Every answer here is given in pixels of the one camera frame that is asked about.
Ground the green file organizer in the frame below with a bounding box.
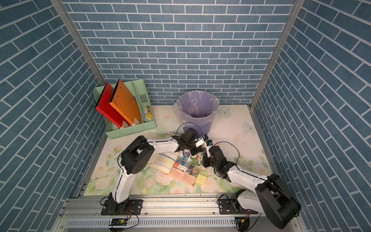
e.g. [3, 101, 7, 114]
[94, 79, 157, 140]

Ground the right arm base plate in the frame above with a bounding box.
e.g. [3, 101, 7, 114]
[216, 199, 259, 215]

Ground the red folder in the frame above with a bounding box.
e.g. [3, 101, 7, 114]
[95, 83, 128, 128]

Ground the English textbook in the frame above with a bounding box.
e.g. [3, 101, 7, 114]
[148, 149, 202, 187]

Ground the small circuit board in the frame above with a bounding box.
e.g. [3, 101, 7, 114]
[109, 218, 128, 227]

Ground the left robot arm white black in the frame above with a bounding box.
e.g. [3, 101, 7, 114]
[109, 128, 206, 204]

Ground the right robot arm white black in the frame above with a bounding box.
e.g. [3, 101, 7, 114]
[203, 146, 301, 229]

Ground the yellow glue tube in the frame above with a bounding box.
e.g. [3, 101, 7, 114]
[146, 105, 152, 119]

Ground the purple trash bin with bag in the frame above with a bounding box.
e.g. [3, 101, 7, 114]
[173, 90, 220, 134]

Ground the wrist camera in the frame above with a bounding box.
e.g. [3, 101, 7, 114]
[196, 134, 209, 148]
[204, 140, 213, 158]

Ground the aluminium rail frame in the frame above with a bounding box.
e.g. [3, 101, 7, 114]
[52, 194, 278, 232]

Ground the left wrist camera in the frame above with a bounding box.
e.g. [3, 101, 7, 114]
[196, 134, 209, 148]

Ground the yellow sticky note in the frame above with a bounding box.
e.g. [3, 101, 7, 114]
[195, 174, 207, 186]

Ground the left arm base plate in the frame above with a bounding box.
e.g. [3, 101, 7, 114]
[100, 199, 144, 216]

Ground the translucent plastic lid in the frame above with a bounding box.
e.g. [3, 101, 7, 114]
[150, 115, 180, 135]

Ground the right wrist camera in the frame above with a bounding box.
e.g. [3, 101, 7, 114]
[204, 140, 213, 158]

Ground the orange folder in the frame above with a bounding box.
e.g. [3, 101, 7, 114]
[109, 79, 142, 126]

